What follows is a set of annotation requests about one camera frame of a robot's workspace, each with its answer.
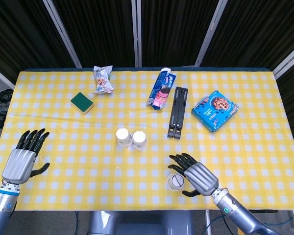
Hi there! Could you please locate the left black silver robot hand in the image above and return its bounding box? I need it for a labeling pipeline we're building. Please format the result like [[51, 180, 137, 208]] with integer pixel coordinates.
[[1, 128, 50, 185]]

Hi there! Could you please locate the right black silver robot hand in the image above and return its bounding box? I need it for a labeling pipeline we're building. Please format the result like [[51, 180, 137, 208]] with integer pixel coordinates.
[[168, 153, 220, 198]]

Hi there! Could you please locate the black cable bundle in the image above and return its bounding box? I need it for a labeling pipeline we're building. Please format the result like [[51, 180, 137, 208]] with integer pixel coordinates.
[[0, 88, 14, 106]]

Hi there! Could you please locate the black folding stand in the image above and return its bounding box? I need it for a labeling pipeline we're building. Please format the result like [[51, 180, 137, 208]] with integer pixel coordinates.
[[167, 86, 189, 139]]

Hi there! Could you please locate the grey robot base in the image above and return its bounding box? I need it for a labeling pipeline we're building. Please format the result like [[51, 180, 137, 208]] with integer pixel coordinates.
[[88, 210, 194, 235]]

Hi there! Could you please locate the white partition post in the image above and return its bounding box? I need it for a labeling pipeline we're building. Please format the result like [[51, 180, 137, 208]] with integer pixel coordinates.
[[194, 0, 229, 67], [272, 40, 294, 79], [0, 64, 16, 90], [43, 0, 83, 69], [131, 0, 143, 68]]

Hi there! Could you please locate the blue chocolate chip cookie box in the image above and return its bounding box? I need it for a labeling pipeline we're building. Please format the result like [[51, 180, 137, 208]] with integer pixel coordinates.
[[192, 90, 239, 134]]

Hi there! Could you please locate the white snack bag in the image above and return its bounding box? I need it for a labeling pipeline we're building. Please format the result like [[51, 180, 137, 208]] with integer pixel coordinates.
[[92, 65, 114, 94]]

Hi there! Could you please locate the green yellow sponge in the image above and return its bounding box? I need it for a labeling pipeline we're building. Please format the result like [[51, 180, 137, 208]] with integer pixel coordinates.
[[70, 92, 96, 115]]

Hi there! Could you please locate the yellow white checkered tablecloth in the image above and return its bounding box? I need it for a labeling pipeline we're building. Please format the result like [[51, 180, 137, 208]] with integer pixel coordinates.
[[0, 70, 294, 212]]

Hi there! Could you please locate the blue pink cookie carton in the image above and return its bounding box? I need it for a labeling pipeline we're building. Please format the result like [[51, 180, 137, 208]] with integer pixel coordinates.
[[146, 68, 177, 110]]

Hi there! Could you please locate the white table leg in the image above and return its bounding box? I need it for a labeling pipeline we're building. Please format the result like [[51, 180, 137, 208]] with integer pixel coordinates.
[[205, 210, 212, 235]]

